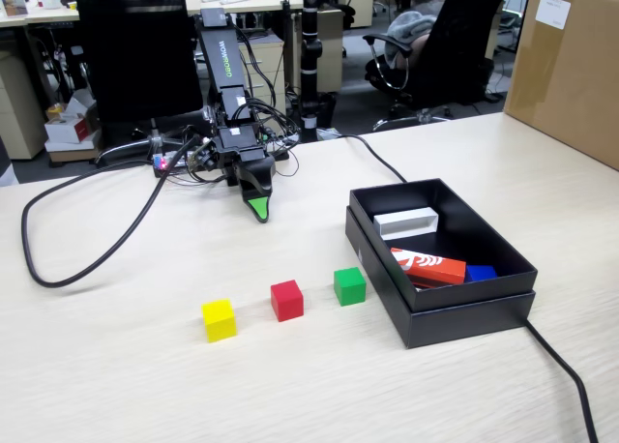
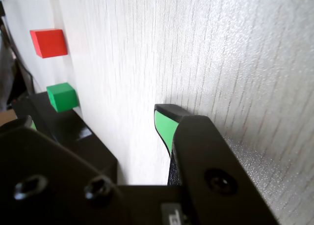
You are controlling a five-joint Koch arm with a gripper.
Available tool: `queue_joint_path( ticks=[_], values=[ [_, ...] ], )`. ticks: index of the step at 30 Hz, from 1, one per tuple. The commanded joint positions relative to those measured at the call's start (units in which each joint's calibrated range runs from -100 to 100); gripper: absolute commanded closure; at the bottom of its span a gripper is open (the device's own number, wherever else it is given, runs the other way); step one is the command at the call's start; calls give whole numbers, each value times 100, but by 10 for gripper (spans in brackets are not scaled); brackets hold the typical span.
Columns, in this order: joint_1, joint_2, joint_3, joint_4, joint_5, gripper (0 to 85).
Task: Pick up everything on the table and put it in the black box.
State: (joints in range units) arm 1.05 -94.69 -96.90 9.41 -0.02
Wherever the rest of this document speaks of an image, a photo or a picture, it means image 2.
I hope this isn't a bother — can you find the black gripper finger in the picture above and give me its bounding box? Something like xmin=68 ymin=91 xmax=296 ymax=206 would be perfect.
xmin=154 ymin=103 xmax=280 ymax=225
xmin=0 ymin=115 xmax=123 ymax=225

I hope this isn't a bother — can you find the green wooden cube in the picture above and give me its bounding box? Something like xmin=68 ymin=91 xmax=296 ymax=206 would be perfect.
xmin=46 ymin=82 xmax=79 ymax=113

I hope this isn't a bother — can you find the red wooden cube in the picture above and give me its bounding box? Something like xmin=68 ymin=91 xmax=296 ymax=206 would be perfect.
xmin=29 ymin=28 xmax=69 ymax=58

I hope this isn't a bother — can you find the black box container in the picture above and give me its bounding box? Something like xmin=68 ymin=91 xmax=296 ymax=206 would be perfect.
xmin=36 ymin=109 xmax=119 ymax=185

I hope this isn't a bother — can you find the long black power cable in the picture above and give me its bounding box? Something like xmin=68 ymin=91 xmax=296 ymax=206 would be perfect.
xmin=0 ymin=18 xmax=35 ymax=95

